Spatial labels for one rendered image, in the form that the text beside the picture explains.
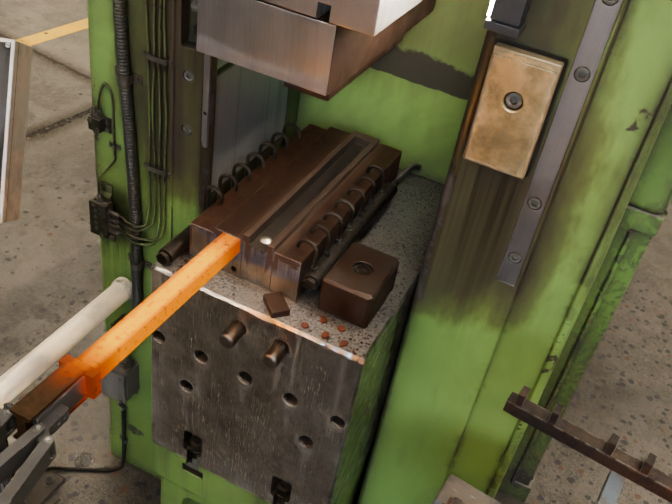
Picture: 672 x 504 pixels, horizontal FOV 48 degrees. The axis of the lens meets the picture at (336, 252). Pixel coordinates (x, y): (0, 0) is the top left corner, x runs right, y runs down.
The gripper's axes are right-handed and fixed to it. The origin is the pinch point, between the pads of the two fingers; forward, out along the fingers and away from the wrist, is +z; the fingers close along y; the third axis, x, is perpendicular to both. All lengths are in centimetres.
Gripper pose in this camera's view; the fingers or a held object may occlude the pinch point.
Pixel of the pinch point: (52, 401)
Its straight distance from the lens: 86.4
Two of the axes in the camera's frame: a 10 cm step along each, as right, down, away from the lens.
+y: 8.9, 3.7, -2.7
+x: 1.4, -7.7, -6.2
